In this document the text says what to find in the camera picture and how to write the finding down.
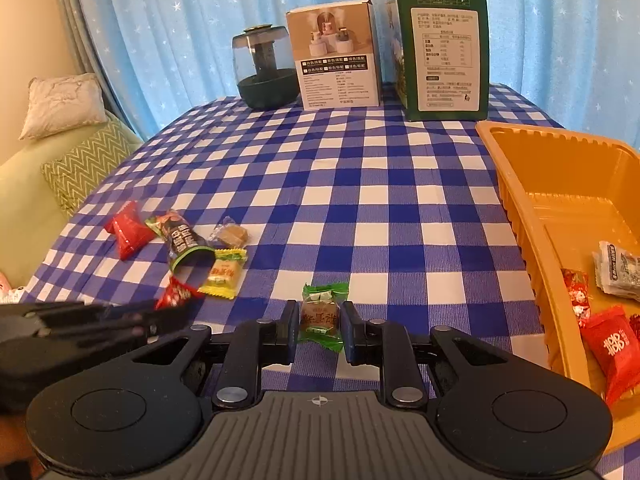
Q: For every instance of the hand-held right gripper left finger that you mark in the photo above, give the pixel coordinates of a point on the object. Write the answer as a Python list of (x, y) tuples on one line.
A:
[(289, 332)]

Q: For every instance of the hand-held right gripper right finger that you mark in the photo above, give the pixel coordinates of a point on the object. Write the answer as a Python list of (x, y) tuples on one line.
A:
[(351, 332)]

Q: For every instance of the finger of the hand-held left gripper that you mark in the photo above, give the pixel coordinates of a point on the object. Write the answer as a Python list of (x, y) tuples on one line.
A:
[(125, 332), (165, 316)]

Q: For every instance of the green candy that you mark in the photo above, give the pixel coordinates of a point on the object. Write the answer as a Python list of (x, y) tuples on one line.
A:
[(320, 317)]

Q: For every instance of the yellow candy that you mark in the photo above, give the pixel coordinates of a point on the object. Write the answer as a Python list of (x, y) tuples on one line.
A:
[(222, 274)]

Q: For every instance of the dark green snack packet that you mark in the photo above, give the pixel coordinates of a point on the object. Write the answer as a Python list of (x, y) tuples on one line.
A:
[(180, 240)]

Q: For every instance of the red twisted candy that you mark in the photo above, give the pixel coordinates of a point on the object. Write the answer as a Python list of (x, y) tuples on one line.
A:
[(129, 230)]

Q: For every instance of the brown candy clear wrapper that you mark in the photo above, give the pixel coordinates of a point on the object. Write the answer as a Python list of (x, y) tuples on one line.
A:
[(229, 234)]

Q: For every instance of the red white patterned candy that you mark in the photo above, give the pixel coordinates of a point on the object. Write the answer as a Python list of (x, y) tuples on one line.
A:
[(576, 295)]

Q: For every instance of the orange plastic tray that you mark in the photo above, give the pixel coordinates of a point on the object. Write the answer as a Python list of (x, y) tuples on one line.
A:
[(550, 220)]

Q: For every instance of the large red snack packet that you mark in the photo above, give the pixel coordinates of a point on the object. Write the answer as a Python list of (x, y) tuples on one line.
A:
[(612, 355)]

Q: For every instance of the grey snack packet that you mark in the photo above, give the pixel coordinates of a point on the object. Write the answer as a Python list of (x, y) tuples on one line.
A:
[(620, 270)]

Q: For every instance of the person's left hand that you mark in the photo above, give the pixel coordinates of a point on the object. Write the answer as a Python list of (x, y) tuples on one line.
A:
[(12, 435)]

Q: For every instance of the blue white checkered tablecloth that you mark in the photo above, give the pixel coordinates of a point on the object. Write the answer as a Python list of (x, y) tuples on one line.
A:
[(350, 210)]

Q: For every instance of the light green sofa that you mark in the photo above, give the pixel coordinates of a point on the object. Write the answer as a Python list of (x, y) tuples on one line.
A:
[(25, 200)]

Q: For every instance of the green zigzag cushion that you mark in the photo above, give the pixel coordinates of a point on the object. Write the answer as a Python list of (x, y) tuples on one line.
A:
[(90, 165)]

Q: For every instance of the white cushion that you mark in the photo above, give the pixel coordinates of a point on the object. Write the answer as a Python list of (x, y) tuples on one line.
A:
[(62, 105)]

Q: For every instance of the dark green glass humidifier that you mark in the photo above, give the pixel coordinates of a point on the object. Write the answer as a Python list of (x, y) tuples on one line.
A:
[(265, 87)]

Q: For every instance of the white cardboard box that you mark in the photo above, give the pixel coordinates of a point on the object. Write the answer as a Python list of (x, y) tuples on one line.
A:
[(335, 60)]

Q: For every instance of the grey curtain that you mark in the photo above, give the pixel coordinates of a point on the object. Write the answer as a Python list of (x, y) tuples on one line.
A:
[(85, 35)]

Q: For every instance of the green cardboard box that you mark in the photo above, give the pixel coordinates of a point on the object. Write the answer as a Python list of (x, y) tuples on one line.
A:
[(445, 55)]

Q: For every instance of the blue star-print curtain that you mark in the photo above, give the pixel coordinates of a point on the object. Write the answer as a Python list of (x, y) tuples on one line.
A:
[(200, 20)]

